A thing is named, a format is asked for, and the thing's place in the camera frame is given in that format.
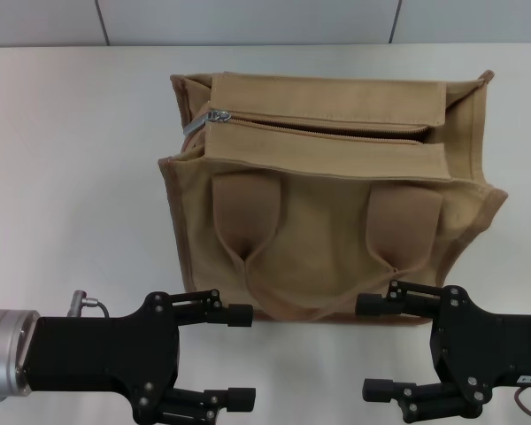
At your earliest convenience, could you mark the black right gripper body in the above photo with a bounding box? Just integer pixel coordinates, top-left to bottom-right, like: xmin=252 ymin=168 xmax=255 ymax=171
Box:
xmin=427 ymin=285 xmax=531 ymax=421

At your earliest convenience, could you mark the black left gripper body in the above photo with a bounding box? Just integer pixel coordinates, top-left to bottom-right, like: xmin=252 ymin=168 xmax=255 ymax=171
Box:
xmin=16 ymin=290 xmax=181 ymax=425

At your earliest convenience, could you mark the khaki canvas food bag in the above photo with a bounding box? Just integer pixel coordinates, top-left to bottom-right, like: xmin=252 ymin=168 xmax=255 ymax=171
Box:
xmin=158 ymin=69 xmax=509 ymax=328

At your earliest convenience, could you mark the silver metal zipper pull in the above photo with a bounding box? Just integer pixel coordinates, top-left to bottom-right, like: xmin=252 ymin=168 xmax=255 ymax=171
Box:
xmin=182 ymin=110 xmax=232 ymax=138

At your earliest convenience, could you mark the left arm connector cable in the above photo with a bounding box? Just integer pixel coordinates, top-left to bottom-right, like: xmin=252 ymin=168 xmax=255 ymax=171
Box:
xmin=67 ymin=290 xmax=112 ymax=320

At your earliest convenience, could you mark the arm connector cable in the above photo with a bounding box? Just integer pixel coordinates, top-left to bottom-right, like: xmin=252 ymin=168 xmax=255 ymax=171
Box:
xmin=67 ymin=290 xmax=112 ymax=320
xmin=512 ymin=385 xmax=531 ymax=422

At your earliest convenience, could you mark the right arm connector cable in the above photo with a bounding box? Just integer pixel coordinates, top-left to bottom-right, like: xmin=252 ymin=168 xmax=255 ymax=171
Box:
xmin=512 ymin=385 xmax=531 ymax=422

